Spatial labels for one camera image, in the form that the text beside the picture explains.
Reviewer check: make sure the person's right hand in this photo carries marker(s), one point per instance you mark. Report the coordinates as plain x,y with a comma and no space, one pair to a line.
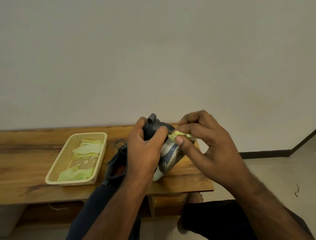
217,153

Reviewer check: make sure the person's left hand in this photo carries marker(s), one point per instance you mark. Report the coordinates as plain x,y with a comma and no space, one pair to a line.
143,153

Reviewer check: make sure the grey shoelace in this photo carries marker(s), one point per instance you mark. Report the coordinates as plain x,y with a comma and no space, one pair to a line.
119,148

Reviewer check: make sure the dark sneaker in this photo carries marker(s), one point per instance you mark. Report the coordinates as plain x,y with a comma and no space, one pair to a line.
118,165
168,153

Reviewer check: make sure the person's left forearm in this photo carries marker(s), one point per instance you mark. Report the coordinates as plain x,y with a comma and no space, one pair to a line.
116,210

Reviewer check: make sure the dark baseboard strip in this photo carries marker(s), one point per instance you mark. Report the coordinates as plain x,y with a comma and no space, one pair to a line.
271,153

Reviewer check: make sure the cream plastic mesh basket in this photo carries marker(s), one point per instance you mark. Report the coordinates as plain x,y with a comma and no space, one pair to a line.
64,158

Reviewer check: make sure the dark thread piece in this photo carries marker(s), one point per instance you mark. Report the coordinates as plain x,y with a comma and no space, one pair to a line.
297,190

